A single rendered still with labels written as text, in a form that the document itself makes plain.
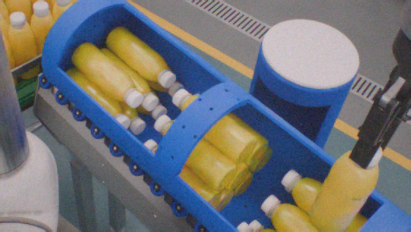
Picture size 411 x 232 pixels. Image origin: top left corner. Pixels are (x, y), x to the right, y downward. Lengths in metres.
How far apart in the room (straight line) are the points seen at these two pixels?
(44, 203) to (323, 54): 0.92
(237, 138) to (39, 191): 0.41
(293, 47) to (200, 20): 1.69
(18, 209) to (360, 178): 0.54
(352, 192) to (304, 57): 0.75
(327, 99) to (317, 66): 0.10
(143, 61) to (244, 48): 1.81
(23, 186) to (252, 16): 2.54
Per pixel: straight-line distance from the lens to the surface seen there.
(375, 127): 0.71
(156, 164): 1.14
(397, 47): 0.67
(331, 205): 0.90
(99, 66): 1.29
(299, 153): 1.24
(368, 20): 3.53
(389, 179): 2.73
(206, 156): 1.12
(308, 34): 1.62
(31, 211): 0.95
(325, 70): 1.53
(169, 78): 1.29
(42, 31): 1.54
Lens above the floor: 2.05
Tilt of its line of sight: 49 degrees down
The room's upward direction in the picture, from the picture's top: 8 degrees clockwise
